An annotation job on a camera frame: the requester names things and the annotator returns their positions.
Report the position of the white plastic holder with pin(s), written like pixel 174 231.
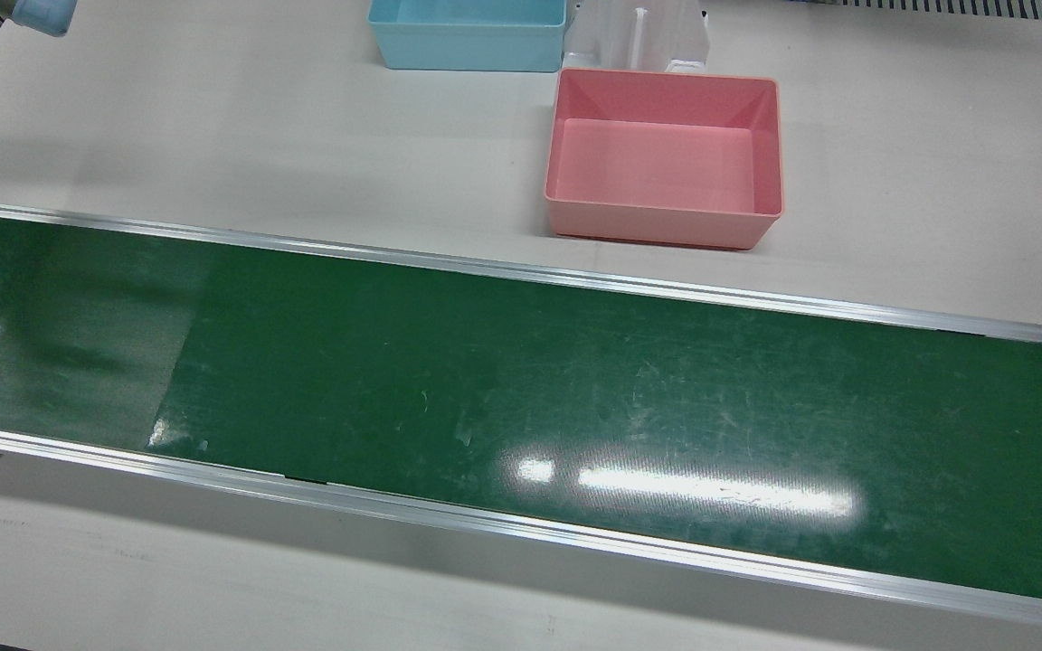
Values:
pixel 616 32

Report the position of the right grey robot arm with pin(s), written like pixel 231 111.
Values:
pixel 42 14

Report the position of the pink plastic box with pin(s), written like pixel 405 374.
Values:
pixel 666 163

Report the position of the blue plastic box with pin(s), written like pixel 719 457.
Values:
pixel 467 41

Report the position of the green conveyor belt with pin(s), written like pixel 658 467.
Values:
pixel 521 389

